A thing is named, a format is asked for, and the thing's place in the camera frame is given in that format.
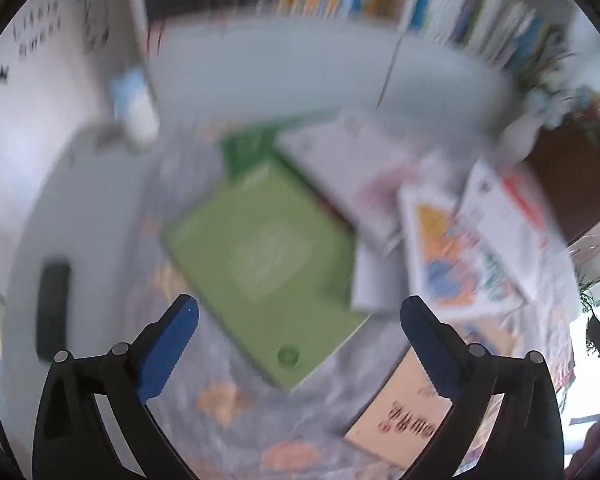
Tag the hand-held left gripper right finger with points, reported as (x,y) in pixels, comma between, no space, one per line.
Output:
(430,345)

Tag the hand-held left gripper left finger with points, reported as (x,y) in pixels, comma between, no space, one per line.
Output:
(170,345)

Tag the white storybook with robed figure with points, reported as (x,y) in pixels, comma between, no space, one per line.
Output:
(400,410)

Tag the colourful cartoon book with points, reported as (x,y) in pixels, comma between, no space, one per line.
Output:
(445,260)

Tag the light green book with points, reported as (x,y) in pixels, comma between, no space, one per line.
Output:
(260,260)

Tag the white book with red stripe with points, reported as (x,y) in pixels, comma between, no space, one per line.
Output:
(510,220)

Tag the white book with pink print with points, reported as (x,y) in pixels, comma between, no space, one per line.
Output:
(340,160)

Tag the dark green book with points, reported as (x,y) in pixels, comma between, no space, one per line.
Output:
(245,145)

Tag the row of white and blue books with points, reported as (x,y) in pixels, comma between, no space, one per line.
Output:
(480,10)

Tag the black phone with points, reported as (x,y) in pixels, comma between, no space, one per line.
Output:
(54,310)

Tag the grey floral tablecloth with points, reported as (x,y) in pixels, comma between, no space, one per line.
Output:
(260,435)

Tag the potted green plant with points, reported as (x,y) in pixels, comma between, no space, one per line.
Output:
(590,295)

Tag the brown wooden cabinet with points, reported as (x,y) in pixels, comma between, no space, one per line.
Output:
(570,185)

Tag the white ceramic vase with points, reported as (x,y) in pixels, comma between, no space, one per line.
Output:
(517,137)

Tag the white bottle with blue cap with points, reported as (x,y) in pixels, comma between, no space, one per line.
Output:
(135,110)

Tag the white bookshelf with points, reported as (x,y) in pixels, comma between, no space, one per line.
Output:
(280,60)

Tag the black wall stickers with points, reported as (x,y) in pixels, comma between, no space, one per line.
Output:
(92,35)

